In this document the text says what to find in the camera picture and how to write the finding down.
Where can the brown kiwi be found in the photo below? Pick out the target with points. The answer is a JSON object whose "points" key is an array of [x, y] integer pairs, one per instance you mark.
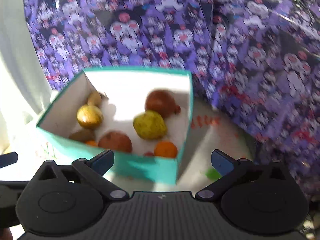
{"points": [[83, 135], [94, 99]]}

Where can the orange mandarin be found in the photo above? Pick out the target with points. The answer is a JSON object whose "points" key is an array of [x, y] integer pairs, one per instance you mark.
{"points": [[92, 143], [165, 149]]}

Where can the person left hand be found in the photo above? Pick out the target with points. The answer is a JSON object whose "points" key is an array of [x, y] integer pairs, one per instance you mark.
{"points": [[5, 234]]}

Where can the yellow green pear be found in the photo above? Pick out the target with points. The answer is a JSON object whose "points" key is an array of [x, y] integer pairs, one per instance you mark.
{"points": [[89, 116]]}

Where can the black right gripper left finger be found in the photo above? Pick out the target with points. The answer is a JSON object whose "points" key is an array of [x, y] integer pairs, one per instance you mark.
{"points": [[82, 180]]}

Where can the brown kiwi front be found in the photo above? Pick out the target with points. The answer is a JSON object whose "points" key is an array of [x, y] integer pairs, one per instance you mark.
{"points": [[83, 135]]}

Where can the white curtain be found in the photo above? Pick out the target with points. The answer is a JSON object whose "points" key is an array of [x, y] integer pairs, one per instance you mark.
{"points": [[25, 92]]}

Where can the large red apple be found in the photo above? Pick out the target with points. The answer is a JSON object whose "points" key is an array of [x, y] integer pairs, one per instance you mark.
{"points": [[117, 141]]}

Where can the spotted yellow pear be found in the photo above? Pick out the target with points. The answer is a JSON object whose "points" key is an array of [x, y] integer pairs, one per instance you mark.
{"points": [[150, 125]]}

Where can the teal cardboard box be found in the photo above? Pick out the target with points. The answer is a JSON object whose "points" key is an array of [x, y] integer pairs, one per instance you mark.
{"points": [[124, 91]]}

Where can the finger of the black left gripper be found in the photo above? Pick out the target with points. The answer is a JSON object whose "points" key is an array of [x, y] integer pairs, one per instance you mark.
{"points": [[8, 159]]}

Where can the floral white tablecloth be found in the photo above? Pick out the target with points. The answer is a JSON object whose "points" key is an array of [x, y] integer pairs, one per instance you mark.
{"points": [[210, 130]]}

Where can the purple cartoon print sheet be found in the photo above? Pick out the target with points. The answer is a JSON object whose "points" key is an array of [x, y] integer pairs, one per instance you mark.
{"points": [[255, 60]]}

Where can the red cherry tomato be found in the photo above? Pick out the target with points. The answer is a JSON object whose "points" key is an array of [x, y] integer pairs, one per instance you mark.
{"points": [[149, 154], [177, 110]]}

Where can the orange mandarin front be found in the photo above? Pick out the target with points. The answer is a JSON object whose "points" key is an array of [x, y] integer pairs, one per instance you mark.
{"points": [[92, 143]]}

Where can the dark red apple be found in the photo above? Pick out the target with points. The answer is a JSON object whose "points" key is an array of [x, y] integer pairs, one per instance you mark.
{"points": [[160, 101]]}

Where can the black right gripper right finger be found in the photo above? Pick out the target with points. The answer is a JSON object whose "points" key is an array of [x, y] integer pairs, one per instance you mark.
{"points": [[245, 180]]}

